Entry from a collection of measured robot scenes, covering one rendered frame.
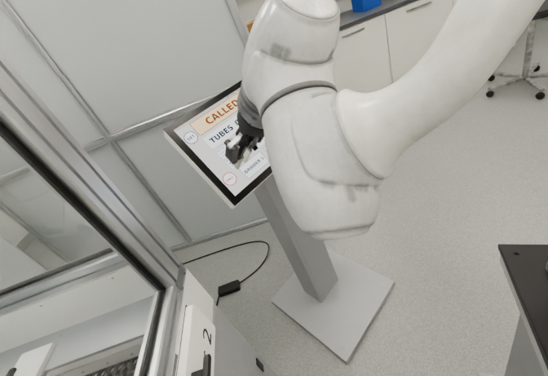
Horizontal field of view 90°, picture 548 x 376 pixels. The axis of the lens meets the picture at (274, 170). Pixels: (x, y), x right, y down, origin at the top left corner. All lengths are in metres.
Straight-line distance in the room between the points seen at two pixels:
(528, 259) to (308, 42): 0.67
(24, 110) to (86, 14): 1.28
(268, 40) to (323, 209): 0.19
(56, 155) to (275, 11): 0.39
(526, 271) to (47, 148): 0.91
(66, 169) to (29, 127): 0.07
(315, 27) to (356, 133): 0.12
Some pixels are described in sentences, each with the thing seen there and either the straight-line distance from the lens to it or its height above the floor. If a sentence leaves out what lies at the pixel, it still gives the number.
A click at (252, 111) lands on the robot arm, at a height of 1.28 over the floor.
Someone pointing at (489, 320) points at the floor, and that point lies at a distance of 1.61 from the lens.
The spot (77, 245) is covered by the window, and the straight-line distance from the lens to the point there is 0.53.
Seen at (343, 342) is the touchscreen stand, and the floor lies 0.03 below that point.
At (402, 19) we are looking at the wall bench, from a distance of 3.18.
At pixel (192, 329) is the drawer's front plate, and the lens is 0.68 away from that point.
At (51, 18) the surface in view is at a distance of 1.88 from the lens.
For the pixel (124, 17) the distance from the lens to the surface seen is 1.72.
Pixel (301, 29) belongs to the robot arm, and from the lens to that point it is 0.32.
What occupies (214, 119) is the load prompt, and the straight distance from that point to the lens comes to 0.90.
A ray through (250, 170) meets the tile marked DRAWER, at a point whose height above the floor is 1.00.
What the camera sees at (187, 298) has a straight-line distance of 0.72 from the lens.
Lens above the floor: 1.42
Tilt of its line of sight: 32 degrees down
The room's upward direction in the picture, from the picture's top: 24 degrees counter-clockwise
